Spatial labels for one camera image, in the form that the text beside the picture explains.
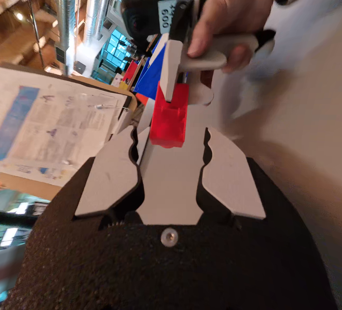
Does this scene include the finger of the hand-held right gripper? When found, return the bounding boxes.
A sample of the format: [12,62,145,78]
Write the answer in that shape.
[159,40,184,102]
[188,70,215,106]

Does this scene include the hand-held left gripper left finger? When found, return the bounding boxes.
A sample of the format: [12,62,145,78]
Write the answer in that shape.
[74,125,146,219]

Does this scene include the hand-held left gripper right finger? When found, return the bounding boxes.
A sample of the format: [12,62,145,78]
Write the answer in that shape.
[196,127,267,222]

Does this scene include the blue plastic bin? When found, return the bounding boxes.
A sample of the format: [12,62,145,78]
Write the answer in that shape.
[133,33,171,101]

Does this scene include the red toy brick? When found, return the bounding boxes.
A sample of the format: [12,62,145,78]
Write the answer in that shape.
[149,81,190,149]

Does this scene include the grey desk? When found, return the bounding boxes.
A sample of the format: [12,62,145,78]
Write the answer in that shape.
[139,3,342,310]

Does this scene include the person's right hand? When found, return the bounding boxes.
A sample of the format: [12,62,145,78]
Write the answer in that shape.
[186,0,290,74]

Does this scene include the wooden document stand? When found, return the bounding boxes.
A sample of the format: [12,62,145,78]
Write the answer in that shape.
[0,63,158,201]

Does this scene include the exercise sheet with blue banner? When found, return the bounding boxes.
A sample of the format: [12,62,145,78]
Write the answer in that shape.
[0,86,118,163]

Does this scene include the white instruction sheet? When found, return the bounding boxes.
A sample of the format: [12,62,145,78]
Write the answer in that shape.
[0,67,129,186]

